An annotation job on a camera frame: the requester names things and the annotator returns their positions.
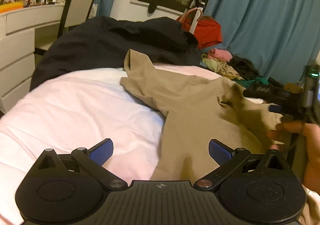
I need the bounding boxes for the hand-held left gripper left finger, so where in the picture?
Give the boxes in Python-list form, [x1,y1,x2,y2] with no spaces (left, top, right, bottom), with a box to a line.
[37,138,128,190]

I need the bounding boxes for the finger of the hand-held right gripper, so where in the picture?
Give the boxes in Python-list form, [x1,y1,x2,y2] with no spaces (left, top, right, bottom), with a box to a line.
[269,100,295,118]

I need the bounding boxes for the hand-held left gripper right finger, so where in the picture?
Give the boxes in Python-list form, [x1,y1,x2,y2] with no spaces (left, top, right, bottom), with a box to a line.
[196,139,288,189]

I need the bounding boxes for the tan printed t-shirt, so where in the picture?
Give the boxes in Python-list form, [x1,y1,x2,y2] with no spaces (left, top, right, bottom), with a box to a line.
[120,49,288,182]

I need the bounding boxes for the pink clothes hanger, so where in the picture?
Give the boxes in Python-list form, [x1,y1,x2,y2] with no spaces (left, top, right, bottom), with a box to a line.
[179,7,203,24]

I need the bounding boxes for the person's right hand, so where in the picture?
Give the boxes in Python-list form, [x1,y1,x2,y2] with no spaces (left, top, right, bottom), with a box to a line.
[267,120,320,189]

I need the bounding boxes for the yellow paper bag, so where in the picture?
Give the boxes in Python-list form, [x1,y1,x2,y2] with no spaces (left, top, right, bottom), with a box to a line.
[284,82,304,94]

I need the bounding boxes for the green garment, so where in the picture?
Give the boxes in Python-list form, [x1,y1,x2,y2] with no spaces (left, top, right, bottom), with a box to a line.
[240,77,269,89]

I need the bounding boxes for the pastel bed sheet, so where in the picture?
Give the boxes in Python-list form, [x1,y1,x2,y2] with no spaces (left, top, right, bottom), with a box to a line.
[0,63,268,225]

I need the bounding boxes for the black garment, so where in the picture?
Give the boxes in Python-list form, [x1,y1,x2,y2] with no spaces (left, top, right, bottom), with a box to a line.
[229,56,260,80]

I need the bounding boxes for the khaki garment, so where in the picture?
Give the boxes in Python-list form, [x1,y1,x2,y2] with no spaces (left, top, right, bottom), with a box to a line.
[217,65,244,80]

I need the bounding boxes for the pink garment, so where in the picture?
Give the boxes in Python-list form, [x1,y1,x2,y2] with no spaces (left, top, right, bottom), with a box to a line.
[209,47,233,63]

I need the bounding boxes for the yellow-green garment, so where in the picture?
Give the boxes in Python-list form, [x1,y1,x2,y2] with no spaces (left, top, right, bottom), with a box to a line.
[201,53,227,74]

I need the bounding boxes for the wide blue curtain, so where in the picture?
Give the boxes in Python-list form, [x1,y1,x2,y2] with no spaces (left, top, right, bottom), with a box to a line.
[202,0,320,85]

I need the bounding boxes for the red garment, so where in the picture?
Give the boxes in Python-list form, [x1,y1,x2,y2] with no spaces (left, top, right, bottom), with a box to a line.
[176,15,223,49]

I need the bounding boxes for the dark navy garment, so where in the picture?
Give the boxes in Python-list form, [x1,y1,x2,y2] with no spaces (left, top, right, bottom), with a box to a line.
[30,16,202,91]

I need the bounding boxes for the white dresser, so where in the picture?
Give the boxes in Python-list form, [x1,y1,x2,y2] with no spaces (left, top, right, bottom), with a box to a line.
[0,3,65,113]

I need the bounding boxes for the beige chair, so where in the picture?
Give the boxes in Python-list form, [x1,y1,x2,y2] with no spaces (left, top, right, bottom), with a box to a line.
[34,0,98,53]

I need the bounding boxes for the yellow storage box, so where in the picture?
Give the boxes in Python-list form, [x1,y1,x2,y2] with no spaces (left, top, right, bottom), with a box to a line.
[0,0,25,14]

